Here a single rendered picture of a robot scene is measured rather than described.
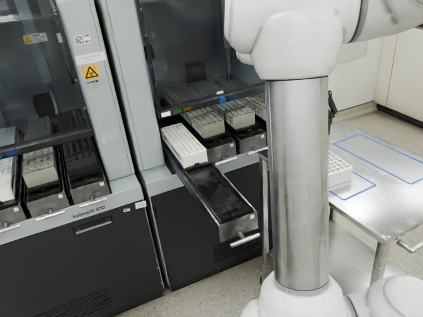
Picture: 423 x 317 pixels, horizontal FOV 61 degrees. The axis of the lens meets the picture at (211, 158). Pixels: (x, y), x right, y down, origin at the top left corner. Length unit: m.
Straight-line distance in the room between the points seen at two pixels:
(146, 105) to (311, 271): 0.98
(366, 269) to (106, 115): 1.26
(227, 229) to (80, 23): 0.82
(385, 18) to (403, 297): 0.47
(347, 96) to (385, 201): 2.46
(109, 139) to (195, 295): 0.95
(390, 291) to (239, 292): 1.29
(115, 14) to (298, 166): 0.94
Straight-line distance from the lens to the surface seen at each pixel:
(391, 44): 3.64
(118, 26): 1.36
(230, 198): 1.22
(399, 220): 1.16
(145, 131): 1.48
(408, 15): 0.59
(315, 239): 0.65
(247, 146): 1.59
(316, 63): 0.56
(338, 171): 1.22
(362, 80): 3.68
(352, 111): 3.73
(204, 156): 1.39
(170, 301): 1.98
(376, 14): 0.59
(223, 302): 1.94
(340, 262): 1.75
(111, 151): 1.48
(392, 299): 0.75
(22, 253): 1.59
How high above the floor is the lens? 1.54
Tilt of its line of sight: 31 degrees down
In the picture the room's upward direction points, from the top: 6 degrees counter-clockwise
